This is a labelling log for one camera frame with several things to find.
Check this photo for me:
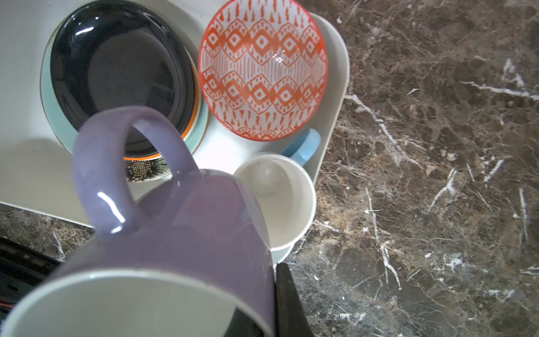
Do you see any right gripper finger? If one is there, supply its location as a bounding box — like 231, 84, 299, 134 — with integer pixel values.
276, 263, 314, 337

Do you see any purple grey mug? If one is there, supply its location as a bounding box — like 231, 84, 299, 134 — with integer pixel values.
1, 107, 277, 336

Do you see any light blue mug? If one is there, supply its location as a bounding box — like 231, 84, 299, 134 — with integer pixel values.
234, 129, 321, 265

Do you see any teal flower plate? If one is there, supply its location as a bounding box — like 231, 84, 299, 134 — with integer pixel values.
40, 29, 210, 183

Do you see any red patterned bowl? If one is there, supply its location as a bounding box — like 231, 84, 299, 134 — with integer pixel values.
198, 0, 328, 141

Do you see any black plate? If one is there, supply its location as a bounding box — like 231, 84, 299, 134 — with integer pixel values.
51, 1, 195, 133

